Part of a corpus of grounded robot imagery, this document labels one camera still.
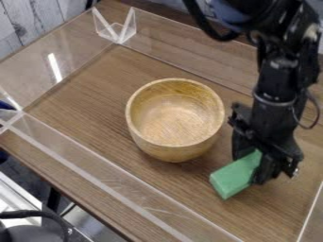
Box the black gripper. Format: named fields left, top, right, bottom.
left=228, top=95, right=304, bottom=185

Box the green rectangular block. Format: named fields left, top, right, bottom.
left=209, top=150, right=263, bottom=199

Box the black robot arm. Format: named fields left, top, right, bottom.
left=183, top=0, right=321, bottom=184

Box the brown wooden bowl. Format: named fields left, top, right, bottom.
left=125, top=78, right=224, bottom=163

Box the black table leg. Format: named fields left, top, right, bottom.
left=46, top=188, right=61, bottom=213

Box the clear acrylic corner bracket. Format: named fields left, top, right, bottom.
left=92, top=8, right=136, bottom=44

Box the clear acrylic enclosure wall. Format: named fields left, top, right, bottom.
left=0, top=0, right=323, bottom=242

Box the black cable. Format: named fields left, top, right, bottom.
left=0, top=210, right=70, bottom=242

